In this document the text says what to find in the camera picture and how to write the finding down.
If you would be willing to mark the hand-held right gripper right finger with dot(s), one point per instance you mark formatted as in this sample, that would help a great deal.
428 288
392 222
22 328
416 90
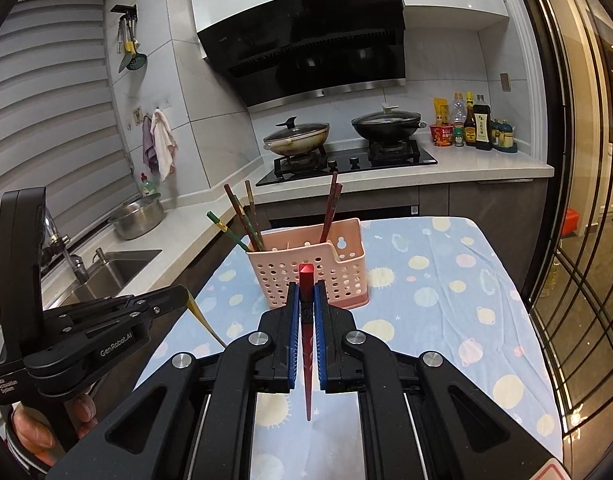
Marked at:
322 340

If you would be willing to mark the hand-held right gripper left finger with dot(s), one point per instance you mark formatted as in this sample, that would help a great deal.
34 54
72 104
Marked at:
292 340

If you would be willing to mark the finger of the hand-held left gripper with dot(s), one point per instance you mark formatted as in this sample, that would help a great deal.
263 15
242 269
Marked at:
136 302
111 327

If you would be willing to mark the red chopstick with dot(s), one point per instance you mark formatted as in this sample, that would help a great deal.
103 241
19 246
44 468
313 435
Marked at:
306 280

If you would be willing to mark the gold flower spoon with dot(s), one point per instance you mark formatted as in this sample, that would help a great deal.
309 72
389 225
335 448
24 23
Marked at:
206 322

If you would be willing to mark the pink perforated utensil holder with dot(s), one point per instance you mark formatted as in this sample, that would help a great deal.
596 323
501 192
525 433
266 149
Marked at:
354 240

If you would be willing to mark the green chopstick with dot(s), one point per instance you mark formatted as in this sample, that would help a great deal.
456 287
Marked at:
226 230

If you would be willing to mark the purple chopstick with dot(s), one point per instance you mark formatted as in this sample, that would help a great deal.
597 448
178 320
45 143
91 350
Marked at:
236 210

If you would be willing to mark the dark brown chopstick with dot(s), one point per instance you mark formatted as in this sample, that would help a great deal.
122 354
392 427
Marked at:
251 205

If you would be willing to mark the person's left hand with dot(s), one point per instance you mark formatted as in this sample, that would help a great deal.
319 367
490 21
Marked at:
31 430

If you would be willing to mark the stainless steel sink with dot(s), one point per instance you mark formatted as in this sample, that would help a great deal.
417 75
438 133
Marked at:
111 270

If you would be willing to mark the chrome kitchen faucet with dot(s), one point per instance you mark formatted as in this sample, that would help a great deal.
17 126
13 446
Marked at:
66 250

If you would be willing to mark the small chrome tap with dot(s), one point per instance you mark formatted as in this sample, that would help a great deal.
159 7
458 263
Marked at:
100 256

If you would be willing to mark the stainless steel pot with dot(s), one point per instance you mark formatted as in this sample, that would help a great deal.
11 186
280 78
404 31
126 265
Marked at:
136 217

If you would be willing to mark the green dish soap bottle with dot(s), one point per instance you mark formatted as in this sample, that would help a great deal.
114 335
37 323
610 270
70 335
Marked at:
147 187

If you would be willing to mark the blue dotted tablecloth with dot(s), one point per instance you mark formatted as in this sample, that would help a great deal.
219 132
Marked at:
436 310

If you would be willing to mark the purple hanging towel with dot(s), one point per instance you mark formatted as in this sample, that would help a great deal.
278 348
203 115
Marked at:
149 145

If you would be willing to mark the white hanging towel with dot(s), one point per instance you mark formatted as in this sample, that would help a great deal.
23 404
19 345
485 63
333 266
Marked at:
164 145

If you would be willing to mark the black gas stove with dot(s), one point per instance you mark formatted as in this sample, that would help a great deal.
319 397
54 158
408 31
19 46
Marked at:
346 162

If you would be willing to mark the beige pan with glass lid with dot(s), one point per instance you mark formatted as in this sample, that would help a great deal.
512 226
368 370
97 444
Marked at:
296 140

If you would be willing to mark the steel spatula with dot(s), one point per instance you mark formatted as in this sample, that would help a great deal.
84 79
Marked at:
122 62

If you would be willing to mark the black wok with lid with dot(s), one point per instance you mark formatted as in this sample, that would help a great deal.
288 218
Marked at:
386 127

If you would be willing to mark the green slotted ladle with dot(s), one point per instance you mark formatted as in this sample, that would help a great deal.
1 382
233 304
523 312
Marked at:
136 62

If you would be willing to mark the red instant noodle cup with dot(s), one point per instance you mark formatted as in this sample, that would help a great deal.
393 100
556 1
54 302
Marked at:
441 135

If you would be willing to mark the yellow kitchen brush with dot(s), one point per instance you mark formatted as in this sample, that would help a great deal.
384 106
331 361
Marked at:
131 47

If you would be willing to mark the small green-capped jar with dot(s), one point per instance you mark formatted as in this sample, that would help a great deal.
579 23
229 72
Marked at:
459 137

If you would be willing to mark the yellow-capped sauce bottle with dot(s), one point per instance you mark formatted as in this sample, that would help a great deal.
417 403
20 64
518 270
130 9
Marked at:
470 130

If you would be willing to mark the yellow food packet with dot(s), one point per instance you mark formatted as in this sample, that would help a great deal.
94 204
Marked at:
440 110

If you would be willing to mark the dark soy sauce bottle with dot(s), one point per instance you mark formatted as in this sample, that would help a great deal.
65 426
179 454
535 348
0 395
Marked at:
483 130

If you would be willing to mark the clear plastic bottle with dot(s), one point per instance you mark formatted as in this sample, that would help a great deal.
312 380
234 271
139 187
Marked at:
459 110

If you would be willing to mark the orange box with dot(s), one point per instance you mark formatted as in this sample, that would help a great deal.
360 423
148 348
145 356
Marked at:
571 222

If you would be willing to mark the black range hood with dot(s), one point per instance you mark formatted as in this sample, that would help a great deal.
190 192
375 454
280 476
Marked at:
306 50

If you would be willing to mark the glass door with black grid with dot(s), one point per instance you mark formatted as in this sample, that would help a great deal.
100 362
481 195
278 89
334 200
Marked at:
586 210

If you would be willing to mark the beige wall socket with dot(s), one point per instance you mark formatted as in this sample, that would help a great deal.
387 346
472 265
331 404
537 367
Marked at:
505 82
135 115

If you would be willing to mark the black wall hook rack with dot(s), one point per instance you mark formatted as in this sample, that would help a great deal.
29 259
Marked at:
124 9

